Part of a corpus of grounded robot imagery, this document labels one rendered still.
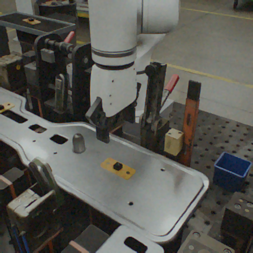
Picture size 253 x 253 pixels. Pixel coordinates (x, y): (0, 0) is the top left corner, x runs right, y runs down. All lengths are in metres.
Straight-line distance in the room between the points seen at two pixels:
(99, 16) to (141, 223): 0.39
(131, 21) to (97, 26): 0.06
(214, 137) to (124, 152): 0.69
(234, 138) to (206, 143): 0.13
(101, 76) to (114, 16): 0.11
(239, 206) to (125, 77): 0.31
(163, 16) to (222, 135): 0.96
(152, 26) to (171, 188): 0.35
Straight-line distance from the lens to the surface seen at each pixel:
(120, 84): 0.58
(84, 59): 0.95
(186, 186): 0.71
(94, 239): 0.63
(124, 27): 0.53
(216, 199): 1.11
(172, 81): 0.83
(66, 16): 3.77
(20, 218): 0.62
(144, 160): 0.76
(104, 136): 0.62
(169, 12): 0.53
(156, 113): 0.76
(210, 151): 1.31
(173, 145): 0.74
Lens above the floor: 1.49
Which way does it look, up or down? 34 degrees down
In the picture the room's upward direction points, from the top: straight up
